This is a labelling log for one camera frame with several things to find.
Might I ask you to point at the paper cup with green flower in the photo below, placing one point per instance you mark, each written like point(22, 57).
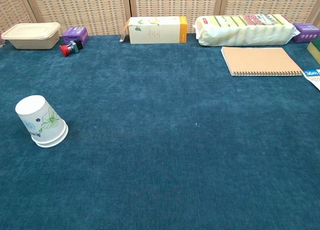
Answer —
point(35, 114)

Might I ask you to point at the blue carpet table cover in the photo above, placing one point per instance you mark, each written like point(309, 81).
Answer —
point(160, 139)

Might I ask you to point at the cream floral carton with orange end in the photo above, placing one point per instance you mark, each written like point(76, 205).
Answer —
point(155, 30)

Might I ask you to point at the woven folding screen panel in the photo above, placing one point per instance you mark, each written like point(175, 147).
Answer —
point(80, 9)
point(175, 3)
point(272, 2)
point(11, 9)

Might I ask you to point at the red emergency stop button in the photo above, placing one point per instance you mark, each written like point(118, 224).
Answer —
point(68, 49)

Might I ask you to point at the brown spiral notebook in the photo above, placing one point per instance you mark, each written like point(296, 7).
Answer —
point(260, 60)

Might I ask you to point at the pack of yellow sponges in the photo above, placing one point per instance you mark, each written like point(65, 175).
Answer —
point(240, 30)

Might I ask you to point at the purple tissue pack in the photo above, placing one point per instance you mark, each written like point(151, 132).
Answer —
point(76, 34)
point(305, 33)

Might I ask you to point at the beige lidded food container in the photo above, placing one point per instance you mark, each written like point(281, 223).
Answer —
point(32, 37)

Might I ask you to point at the blue and white package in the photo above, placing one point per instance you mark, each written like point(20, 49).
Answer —
point(313, 77)

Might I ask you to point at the green and yellow sponge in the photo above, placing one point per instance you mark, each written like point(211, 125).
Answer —
point(315, 48)

